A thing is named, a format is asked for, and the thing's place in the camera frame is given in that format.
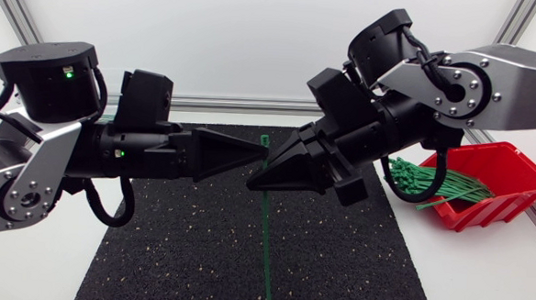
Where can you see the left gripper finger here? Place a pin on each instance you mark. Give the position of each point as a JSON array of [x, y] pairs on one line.
[[222, 156]]

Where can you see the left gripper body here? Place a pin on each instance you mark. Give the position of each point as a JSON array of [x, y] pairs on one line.
[[148, 155]]

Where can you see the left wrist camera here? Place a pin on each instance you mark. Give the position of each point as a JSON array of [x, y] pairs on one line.
[[142, 97]]

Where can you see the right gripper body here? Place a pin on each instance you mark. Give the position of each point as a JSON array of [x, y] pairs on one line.
[[379, 133]]

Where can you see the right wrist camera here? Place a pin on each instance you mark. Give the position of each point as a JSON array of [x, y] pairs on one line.
[[340, 96]]

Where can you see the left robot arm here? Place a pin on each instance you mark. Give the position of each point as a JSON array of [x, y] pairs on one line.
[[42, 156]]

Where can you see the black speckled mat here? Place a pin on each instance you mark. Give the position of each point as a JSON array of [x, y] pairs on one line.
[[175, 255]]

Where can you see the red plastic box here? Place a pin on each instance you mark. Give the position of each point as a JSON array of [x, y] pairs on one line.
[[506, 171]]

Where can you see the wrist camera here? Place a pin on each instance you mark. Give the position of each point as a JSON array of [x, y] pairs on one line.
[[340, 96], [142, 97]]

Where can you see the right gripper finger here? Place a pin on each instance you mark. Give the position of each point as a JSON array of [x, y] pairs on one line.
[[298, 144], [303, 175]]

